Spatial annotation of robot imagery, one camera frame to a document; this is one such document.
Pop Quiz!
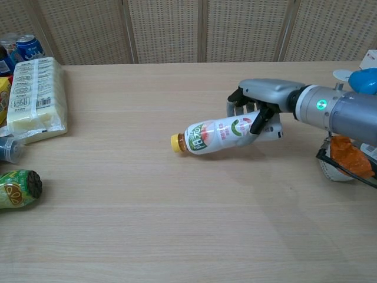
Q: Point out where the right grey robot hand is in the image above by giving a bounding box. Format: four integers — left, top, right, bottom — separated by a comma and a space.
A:
226, 78, 306, 147

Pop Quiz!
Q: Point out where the yellow drink carton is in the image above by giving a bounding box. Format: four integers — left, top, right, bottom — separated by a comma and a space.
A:
0, 75, 13, 127

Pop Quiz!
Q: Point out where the blue plastic dolphin toy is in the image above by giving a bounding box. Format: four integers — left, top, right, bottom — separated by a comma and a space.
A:
348, 68, 377, 96

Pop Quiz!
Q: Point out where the white yellow-capped drink bottle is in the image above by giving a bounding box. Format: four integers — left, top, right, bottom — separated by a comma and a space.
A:
170, 111, 262, 155

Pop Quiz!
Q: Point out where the pale yellow sponge multipack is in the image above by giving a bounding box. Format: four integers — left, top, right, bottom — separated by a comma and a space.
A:
6, 57, 69, 144

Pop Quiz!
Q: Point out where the grey clear-capped bottle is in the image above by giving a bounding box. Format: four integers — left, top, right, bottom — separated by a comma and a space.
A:
0, 134, 25, 162

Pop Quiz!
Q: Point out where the white round paper disc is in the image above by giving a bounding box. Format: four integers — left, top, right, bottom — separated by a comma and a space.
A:
332, 69, 355, 82

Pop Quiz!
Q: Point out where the wooden perforated folding screen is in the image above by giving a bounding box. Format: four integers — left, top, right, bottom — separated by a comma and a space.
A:
0, 0, 377, 66

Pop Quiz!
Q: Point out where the orange grey snack bag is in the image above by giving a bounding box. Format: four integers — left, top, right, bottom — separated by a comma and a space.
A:
316, 134, 376, 182

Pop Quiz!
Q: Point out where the dark barcode package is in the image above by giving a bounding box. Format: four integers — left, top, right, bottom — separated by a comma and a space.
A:
361, 141, 377, 179

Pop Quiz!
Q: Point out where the white red small box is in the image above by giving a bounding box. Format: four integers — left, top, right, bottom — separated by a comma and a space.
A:
359, 49, 377, 71

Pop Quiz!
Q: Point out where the blue soda can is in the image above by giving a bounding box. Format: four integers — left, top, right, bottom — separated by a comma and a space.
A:
15, 34, 45, 62

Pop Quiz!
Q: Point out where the green lemon drink bottle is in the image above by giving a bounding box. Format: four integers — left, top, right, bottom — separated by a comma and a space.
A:
0, 169, 43, 210

